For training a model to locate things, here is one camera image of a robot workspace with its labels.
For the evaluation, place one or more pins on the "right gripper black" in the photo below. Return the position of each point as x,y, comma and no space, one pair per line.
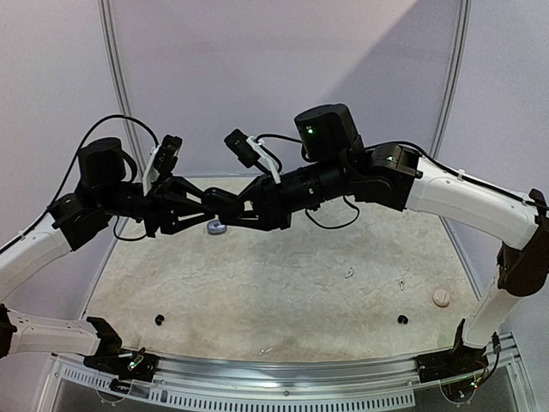
265,202

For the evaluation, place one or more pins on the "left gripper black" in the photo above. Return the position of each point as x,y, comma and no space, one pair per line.
160,207

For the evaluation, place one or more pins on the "black oval charging case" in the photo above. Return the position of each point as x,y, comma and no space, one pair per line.
217,199

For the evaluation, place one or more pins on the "purple earbud charging case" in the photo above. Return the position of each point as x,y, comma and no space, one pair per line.
215,227

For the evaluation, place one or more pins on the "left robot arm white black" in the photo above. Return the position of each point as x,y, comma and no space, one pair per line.
106,189

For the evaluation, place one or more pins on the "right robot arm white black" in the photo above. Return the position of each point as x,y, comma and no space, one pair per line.
401,176

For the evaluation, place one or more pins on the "pink round charging case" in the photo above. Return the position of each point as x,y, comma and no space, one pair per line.
441,298

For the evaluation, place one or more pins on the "black earbud left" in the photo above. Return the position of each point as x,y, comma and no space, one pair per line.
159,319

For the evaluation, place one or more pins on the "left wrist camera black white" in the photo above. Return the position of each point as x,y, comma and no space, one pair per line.
161,162

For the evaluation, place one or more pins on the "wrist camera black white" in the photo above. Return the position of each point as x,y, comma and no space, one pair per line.
161,162
251,153

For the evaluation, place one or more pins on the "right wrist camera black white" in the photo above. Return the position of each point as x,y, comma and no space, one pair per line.
251,153

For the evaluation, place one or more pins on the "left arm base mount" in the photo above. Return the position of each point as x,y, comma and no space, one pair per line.
126,364

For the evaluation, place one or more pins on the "left aluminium corner post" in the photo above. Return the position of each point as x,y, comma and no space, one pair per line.
114,61

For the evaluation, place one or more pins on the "aluminium corner post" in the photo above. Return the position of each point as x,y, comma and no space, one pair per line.
452,76
114,61

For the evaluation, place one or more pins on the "aluminium front rail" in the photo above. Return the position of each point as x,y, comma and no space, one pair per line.
384,384

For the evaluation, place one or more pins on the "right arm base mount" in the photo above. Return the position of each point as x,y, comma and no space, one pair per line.
449,363

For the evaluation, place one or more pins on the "right aluminium corner post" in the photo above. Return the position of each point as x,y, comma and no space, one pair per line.
452,76

